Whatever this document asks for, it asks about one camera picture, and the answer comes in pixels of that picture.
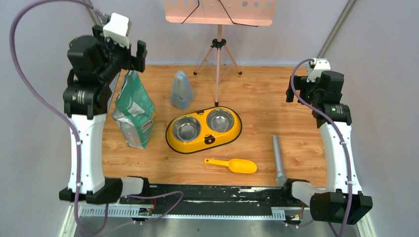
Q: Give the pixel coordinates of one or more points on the pink music stand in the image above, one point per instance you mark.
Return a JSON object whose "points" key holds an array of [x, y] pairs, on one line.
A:
{"points": [[249, 13]]}

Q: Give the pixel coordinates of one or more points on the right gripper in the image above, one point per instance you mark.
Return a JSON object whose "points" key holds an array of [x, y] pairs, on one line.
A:
{"points": [[300, 84]]}

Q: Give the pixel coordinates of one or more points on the green pet food bag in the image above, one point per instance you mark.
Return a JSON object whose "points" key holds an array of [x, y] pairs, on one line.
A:
{"points": [[134, 111]]}

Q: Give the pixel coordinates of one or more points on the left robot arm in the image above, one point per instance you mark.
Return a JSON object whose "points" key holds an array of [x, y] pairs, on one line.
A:
{"points": [[97, 61]]}

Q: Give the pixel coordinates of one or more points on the slotted cable duct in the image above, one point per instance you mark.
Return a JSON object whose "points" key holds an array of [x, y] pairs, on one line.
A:
{"points": [[146, 212]]}

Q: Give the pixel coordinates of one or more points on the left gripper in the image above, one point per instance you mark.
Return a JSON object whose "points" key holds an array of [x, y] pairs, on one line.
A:
{"points": [[131, 59]]}

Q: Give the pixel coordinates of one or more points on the blue wrapped package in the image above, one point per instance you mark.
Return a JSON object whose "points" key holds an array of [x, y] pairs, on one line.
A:
{"points": [[182, 93]]}

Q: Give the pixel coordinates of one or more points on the yellow double pet bowl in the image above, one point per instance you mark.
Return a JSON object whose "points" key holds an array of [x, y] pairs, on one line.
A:
{"points": [[203, 130]]}

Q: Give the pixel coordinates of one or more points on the grey metal tube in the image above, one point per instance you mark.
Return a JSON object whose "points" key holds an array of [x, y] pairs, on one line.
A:
{"points": [[280, 177]]}

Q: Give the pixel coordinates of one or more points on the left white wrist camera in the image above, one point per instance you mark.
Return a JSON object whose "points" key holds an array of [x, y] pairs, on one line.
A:
{"points": [[117, 29]]}

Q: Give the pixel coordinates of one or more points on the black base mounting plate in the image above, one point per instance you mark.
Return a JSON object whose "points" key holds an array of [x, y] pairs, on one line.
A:
{"points": [[214, 199]]}

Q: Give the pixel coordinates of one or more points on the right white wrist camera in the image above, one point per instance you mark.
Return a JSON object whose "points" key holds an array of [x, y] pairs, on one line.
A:
{"points": [[318, 65]]}

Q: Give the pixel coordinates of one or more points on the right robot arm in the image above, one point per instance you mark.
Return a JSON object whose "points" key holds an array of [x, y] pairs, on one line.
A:
{"points": [[343, 200]]}

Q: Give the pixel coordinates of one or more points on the yellow plastic scoop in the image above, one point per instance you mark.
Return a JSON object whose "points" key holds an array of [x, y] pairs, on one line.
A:
{"points": [[235, 165]]}

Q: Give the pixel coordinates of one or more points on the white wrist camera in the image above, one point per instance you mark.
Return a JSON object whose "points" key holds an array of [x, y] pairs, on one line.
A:
{"points": [[318, 65], [117, 29]]}

